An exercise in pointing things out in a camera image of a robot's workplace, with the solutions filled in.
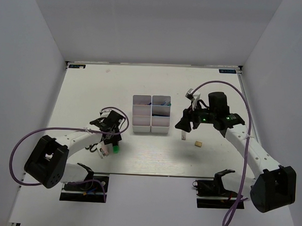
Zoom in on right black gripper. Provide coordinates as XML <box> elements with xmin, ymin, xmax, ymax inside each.
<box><xmin>175</xmin><ymin>100</ymin><xmax>217</xmax><ymax>134</ymax></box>

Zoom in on grey white eraser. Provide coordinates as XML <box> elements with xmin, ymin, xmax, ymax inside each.
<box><xmin>181</xmin><ymin>131</ymin><xmax>187</xmax><ymax>141</ymax></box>

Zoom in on small tan eraser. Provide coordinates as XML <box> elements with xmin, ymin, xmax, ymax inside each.
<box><xmin>195</xmin><ymin>141</ymin><xmax>202</xmax><ymax>147</ymax></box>

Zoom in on green highlighter marker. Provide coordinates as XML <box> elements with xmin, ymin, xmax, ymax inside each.
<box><xmin>112</xmin><ymin>140</ymin><xmax>119</xmax><ymax>154</ymax></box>

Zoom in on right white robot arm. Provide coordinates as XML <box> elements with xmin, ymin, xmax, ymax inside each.
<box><xmin>175</xmin><ymin>89</ymin><xmax>296</xmax><ymax>213</ymax></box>

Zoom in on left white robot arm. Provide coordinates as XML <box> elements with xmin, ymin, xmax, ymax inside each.
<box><xmin>24</xmin><ymin>109</ymin><xmax>126</xmax><ymax>190</ymax></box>

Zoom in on right white organizer bin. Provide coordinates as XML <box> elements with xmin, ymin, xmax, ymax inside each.
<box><xmin>151</xmin><ymin>95</ymin><xmax>171</xmax><ymax>134</ymax></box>

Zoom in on white organizer bin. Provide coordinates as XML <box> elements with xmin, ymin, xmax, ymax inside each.
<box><xmin>151</xmin><ymin>95</ymin><xmax>171</xmax><ymax>134</ymax></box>
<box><xmin>132</xmin><ymin>94</ymin><xmax>152</xmax><ymax>133</ymax></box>

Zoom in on left white organizer bin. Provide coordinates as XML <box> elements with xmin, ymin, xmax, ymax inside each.
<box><xmin>132</xmin><ymin>94</ymin><xmax>152</xmax><ymax>133</ymax></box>

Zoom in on right blue corner label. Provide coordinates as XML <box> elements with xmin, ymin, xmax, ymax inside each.
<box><xmin>218</xmin><ymin>68</ymin><xmax>236</xmax><ymax>74</ymax></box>

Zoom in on blue corner label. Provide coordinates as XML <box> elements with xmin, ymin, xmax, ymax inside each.
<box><xmin>68</xmin><ymin>64</ymin><xmax>86</xmax><ymax>69</ymax></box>
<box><xmin>218</xmin><ymin>68</ymin><xmax>236</xmax><ymax>74</ymax></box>

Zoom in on left blue corner label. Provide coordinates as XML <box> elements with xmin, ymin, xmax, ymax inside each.
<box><xmin>68</xmin><ymin>64</ymin><xmax>86</xmax><ymax>69</ymax></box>

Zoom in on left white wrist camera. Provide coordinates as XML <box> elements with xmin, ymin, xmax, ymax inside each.
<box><xmin>99</xmin><ymin>109</ymin><xmax>112</xmax><ymax>118</ymax></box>

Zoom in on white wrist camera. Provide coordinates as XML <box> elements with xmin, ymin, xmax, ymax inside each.
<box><xmin>185</xmin><ymin>88</ymin><xmax>200</xmax><ymax>107</ymax></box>
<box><xmin>99</xmin><ymin>109</ymin><xmax>112</xmax><ymax>118</ymax></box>

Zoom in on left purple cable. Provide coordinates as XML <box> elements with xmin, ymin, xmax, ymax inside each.
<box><xmin>8</xmin><ymin>102</ymin><xmax>131</xmax><ymax>204</ymax></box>

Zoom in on purple cable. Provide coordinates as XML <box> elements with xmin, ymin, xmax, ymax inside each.
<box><xmin>186</xmin><ymin>79</ymin><xmax>254</xmax><ymax>226</ymax></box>
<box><xmin>8</xmin><ymin>102</ymin><xmax>131</xmax><ymax>204</ymax></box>

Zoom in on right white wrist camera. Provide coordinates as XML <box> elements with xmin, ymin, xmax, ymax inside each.
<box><xmin>185</xmin><ymin>88</ymin><xmax>200</xmax><ymax>107</ymax></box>

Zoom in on black handled scissors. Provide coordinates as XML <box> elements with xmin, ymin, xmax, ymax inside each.
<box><xmin>85</xmin><ymin>143</ymin><xmax>97</xmax><ymax>153</ymax></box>

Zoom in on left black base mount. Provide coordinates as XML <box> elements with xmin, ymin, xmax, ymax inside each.
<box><xmin>60</xmin><ymin>174</ymin><xmax>110</xmax><ymax>203</ymax></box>

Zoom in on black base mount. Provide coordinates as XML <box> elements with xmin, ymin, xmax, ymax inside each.
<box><xmin>192</xmin><ymin>179</ymin><xmax>237</xmax><ymax>210</ymax></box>
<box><xmin>60</xmin><ymin>174</ymin><xmax>110</xmax><ymax>203</ymax></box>

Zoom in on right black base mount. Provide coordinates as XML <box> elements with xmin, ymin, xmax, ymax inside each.
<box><xmin>192</xmin><ymin>179</ymin><xmax>237</xmax><ymax>210</ymax></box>

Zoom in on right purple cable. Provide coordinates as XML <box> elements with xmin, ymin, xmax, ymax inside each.
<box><xmin>186</xmin><ymin>79</ymin><xmax>254</xmax><ymax>226</ymax></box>

